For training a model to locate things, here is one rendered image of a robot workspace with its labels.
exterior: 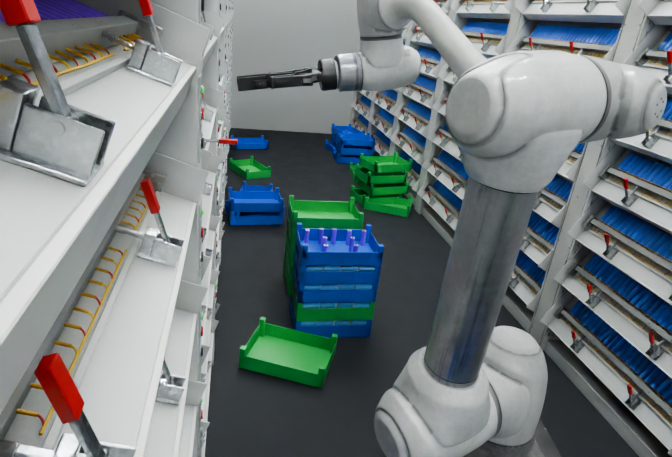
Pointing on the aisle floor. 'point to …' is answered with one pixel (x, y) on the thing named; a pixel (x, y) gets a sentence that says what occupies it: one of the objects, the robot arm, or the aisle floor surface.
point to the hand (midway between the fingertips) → (251, 82)
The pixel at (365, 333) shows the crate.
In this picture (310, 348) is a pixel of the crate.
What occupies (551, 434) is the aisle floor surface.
